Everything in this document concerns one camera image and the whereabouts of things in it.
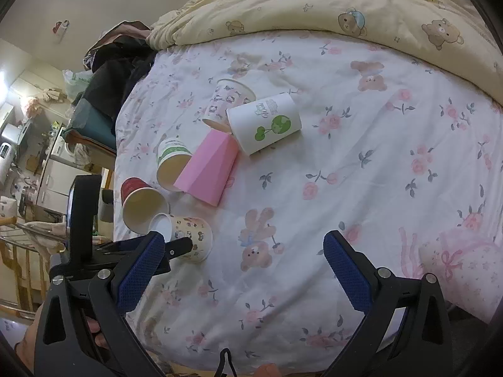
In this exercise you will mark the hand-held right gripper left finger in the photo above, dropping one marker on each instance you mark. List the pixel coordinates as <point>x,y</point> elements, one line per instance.
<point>138,273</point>

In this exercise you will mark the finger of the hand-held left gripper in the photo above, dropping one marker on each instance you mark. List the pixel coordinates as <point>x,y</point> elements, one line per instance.
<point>179,246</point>

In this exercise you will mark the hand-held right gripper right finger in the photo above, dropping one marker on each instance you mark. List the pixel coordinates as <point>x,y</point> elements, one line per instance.
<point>349,277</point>

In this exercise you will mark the bear-print paper cup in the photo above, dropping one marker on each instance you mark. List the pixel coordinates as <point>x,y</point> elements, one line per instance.
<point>188,235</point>

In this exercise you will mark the red paper cup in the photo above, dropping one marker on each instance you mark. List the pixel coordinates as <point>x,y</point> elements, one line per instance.
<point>138,205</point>

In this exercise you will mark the pink paper cup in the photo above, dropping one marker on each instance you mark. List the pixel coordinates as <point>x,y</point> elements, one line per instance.
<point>208,169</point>

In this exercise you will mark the green striped paper cup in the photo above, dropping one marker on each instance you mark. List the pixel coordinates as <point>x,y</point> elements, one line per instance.
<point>171,161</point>

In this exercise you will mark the white cup with green tree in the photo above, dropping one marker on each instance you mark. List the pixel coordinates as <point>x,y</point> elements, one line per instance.
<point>264,122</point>

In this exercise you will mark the panda-print paper cup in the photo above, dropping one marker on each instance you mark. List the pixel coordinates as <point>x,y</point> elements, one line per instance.
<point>227,101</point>

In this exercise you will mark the person's left hand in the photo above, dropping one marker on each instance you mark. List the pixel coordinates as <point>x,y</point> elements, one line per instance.
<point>96,332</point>

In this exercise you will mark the white cabinet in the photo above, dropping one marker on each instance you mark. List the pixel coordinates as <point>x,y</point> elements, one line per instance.
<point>53,172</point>

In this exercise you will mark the floral bed sheet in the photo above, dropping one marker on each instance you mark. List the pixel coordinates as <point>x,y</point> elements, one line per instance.
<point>314,212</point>

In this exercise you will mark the wooden rack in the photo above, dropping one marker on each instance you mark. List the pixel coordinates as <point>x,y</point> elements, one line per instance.
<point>17,267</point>

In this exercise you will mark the teal cushion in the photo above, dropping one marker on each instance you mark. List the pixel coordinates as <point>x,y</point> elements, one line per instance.
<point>89,123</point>

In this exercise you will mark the white appliance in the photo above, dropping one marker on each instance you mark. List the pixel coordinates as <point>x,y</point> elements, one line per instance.
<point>5,150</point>

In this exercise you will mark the pink bow-print pillow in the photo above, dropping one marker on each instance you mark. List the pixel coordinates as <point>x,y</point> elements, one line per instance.
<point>461,267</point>

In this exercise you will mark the clear plastic bag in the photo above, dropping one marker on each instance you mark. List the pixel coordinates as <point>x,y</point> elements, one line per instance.
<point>74,79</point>

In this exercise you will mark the pile of dark clothes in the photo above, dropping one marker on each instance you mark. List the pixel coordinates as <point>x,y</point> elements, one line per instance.
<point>114,61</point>

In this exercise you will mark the yellow bear-print quilt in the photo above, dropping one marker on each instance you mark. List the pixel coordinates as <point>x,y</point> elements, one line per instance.
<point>314,4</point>

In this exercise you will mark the wall hook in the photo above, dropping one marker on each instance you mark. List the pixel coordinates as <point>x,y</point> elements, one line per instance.
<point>61,27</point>

